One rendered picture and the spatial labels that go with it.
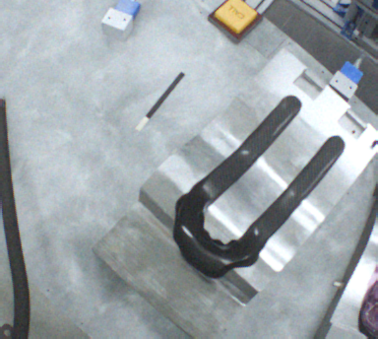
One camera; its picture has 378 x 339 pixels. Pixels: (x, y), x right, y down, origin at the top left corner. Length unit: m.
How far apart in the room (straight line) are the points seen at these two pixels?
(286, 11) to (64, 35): 0.91
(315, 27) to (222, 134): 0.95
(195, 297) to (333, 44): 1.12
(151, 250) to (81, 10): 0.52
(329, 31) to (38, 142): 1.09
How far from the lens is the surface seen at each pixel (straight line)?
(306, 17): 2.15
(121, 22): 1.36
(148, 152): 1.32
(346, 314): 1.23
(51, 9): 1.46
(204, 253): 1.21
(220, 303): 1.21
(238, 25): 1.38
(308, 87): 1.32
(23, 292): 1.17
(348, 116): 1.32
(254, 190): 1.21
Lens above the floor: 2.06
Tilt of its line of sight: 73 degrees down
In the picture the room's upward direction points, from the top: 6 degrees clockwise
